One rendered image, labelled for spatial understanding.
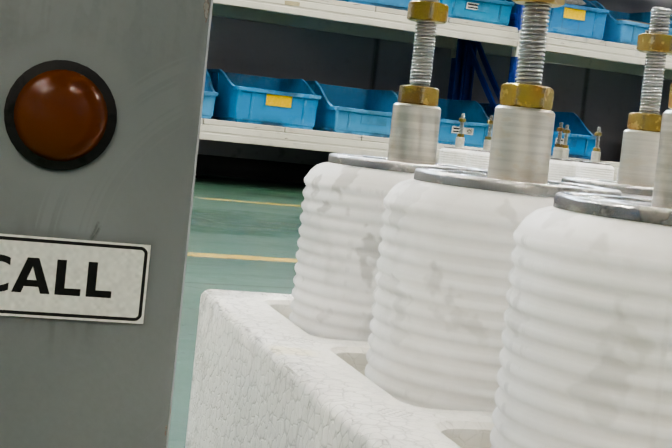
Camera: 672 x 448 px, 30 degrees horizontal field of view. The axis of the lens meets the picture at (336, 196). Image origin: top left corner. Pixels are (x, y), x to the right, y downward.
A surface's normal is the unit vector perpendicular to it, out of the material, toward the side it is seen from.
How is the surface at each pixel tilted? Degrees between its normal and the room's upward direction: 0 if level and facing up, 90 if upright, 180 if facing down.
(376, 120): 95
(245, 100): 94
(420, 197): 57
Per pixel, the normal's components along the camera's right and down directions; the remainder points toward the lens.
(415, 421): 0.11, -0.99
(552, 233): -0.70, -0.59
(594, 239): -0.55, -0.57
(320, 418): -0.96, -0.09
